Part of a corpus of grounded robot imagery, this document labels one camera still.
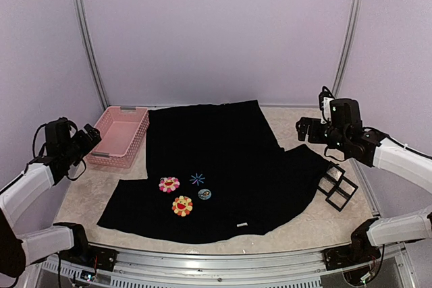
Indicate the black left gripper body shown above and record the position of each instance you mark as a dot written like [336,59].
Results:
[85,146]

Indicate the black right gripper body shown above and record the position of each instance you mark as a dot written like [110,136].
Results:
[316,136]

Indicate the black display box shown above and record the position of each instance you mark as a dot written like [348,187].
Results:
[332,180]
[339,202]

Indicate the black t-shirt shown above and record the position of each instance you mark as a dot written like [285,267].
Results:
[256,185]

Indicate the round blue pin badge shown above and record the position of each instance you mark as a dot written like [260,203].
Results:
[204,194]

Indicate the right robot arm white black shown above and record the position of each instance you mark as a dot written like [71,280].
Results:
[340,127]

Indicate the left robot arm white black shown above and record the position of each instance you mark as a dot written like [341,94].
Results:
[65,147]

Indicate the pink yellow flower brooch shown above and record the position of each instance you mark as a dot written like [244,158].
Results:
[169,184]

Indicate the orange yellow flower brooch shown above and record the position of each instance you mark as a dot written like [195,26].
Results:
[182,206]

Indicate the pink plastic basket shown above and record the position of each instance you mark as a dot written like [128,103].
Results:
[122,131]

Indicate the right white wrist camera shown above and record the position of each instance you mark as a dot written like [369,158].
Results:
[325,97]

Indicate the front aluminium rail base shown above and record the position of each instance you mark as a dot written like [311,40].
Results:
[135,268]

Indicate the right aluminium frame post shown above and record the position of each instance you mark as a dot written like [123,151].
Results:
[354,11]

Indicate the aluminium frame post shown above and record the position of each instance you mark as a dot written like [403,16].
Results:
[354,11]
[90,54]

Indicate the left aluminium frame post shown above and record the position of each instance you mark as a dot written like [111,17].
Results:
[90,54]

